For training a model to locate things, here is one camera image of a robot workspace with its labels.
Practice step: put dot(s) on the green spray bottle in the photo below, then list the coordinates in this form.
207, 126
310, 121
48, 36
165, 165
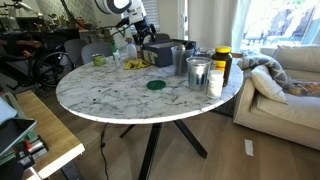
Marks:
115, 51

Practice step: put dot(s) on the grey upholstered chair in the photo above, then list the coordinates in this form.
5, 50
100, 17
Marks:
96, 50
75, 49

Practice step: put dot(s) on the white throw pillow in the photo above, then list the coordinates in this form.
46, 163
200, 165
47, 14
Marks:
266, 83

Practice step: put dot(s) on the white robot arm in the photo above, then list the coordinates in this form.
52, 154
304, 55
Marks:
113, 5

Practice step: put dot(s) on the round green lid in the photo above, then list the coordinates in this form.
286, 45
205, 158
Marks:
156, 85

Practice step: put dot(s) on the dark grey chair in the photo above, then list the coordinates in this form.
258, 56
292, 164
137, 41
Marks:
162, 37

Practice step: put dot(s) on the white paper scrap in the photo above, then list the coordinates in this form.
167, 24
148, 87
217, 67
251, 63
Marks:
249, 147

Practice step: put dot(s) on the silver metal tin can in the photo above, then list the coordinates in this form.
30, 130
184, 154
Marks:
198, 75

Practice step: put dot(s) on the orange patterned cushion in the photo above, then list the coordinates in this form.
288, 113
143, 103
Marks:
308, 88

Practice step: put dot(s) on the black red clamp device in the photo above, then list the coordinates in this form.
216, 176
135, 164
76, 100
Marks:
33, 147

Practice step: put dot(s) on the white curtain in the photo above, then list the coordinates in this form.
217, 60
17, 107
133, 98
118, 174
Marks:
213, 23

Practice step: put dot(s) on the dark floor mat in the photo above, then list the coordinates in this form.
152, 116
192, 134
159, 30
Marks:
226, 108

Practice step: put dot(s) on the potted green plant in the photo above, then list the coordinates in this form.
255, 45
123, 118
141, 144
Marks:
60, 20

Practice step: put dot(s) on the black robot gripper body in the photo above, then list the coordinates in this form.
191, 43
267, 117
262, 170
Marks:
144, 27

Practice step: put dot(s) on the clear plastic bottle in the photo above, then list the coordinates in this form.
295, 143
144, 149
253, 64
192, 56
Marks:
131, 50

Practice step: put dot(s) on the dark tablet screen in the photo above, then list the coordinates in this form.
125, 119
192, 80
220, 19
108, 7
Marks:
13, 131

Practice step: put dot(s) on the white window blinds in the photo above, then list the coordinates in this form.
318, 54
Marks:
151, 15

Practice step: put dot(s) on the beige sofa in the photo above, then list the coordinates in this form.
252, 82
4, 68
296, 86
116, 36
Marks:
293, 113

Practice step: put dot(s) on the brown jar yellow lid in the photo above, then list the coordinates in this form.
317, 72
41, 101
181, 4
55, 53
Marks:
224, 61

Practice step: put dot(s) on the black headphones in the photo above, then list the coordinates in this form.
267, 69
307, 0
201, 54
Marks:
190, 45

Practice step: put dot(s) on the white plastic pill bottle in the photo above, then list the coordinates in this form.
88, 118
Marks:
215, 85

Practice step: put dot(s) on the white flat board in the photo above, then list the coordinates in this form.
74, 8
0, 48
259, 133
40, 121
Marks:
5, 111

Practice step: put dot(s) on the grey patterned blanket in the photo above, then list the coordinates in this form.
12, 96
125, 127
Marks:
266, 63

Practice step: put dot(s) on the orange vase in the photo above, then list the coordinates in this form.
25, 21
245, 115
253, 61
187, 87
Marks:
80, 22

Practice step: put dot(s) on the white green gift bag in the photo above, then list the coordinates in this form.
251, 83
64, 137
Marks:
121, 37

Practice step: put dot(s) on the metal spoon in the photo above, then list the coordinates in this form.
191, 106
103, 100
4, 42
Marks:
181, 47

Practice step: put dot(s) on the dark blue cardboard box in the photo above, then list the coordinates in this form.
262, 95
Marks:
163, 55

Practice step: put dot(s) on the grey translucent plastic cup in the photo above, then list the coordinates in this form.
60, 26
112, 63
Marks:
179, 63

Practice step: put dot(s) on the black table base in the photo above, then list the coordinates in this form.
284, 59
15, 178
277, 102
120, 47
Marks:
150, 150

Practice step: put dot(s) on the black bicycle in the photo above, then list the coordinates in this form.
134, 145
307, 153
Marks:
29, 43

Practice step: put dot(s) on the light wooden bench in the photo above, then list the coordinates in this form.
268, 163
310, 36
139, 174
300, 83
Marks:
50, 130

